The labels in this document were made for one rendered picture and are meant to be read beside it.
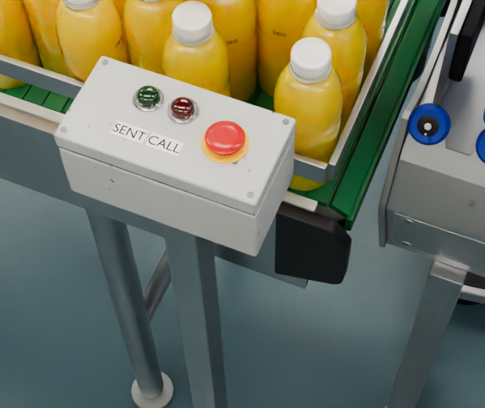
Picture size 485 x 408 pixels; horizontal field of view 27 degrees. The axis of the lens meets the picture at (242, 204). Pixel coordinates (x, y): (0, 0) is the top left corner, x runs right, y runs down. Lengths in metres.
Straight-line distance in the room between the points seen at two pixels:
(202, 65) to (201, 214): 0.17
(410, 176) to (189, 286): 0.28
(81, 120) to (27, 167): 0.36
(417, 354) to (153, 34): 0.77
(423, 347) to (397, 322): 0.45
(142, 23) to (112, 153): 0.19
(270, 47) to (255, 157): 0.24
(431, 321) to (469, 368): 0.53
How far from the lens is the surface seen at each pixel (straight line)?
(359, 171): 1.15
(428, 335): 1.56
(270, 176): 0.90
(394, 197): 1.18
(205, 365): 1.38
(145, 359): 1.78
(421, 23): 1.28
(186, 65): 1.02
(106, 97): 0.96
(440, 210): 1.18
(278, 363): 2.00
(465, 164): 1.13
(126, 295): 1.55
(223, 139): 0.90
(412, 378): 1.73
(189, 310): 1.23
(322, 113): 1.00
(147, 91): 0.94
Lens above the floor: 1.86
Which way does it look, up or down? 59 degrees down
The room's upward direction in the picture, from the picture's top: 2 degrees counter-clockwise
